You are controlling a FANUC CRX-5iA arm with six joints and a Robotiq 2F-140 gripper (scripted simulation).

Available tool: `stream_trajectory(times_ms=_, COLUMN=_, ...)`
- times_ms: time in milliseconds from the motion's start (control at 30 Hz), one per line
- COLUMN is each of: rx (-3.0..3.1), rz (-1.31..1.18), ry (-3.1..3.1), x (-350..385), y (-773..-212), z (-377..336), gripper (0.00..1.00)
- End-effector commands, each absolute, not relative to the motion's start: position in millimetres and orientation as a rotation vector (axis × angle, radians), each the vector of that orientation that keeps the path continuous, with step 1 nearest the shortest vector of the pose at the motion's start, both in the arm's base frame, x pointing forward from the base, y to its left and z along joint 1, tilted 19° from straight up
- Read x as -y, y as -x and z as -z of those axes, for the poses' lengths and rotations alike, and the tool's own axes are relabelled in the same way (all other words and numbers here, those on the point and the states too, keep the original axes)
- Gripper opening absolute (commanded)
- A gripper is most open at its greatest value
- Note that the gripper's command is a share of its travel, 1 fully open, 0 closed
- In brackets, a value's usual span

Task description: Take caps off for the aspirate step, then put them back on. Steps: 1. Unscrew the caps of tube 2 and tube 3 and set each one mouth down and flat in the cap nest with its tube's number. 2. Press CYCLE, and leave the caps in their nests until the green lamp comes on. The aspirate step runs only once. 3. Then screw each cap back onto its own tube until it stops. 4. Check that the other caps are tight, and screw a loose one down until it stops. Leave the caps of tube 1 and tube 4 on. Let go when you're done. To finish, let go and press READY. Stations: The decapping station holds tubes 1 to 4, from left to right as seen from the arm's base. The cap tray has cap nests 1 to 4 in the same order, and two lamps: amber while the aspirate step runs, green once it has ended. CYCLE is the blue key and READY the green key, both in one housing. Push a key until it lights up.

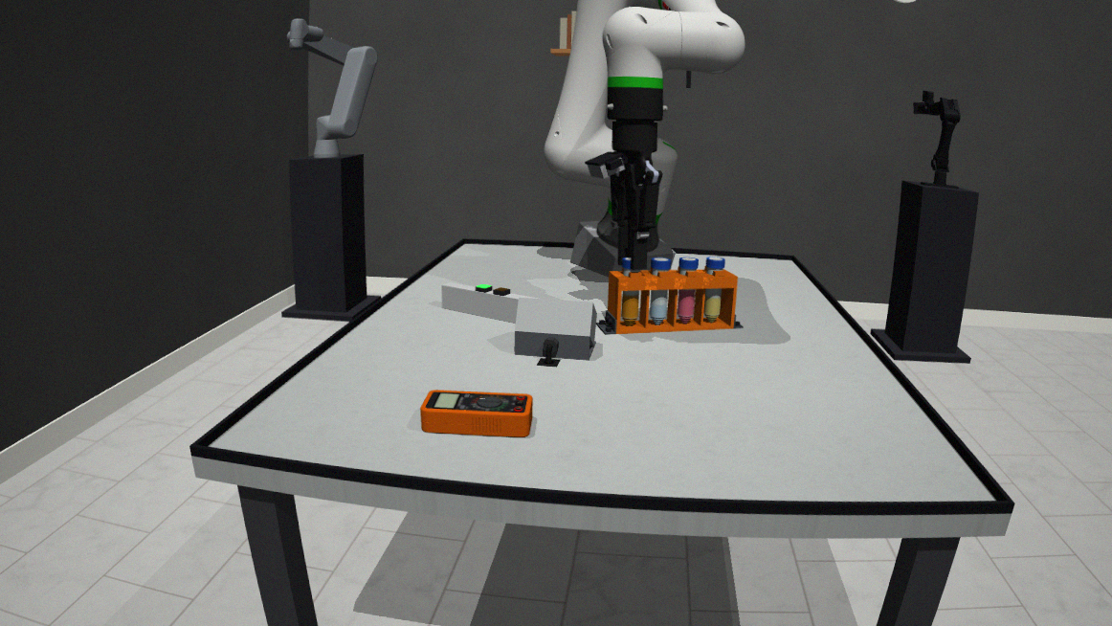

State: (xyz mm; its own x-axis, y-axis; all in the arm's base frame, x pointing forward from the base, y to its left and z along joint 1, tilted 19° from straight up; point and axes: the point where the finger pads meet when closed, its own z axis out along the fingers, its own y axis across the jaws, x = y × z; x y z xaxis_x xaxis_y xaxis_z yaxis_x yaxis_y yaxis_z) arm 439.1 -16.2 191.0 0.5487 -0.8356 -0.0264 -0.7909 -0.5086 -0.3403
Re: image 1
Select orange digital multimeter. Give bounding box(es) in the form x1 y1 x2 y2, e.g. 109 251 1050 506
420 390 533 437

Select orange tube rack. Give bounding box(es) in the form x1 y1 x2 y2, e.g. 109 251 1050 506
608 266 738 334

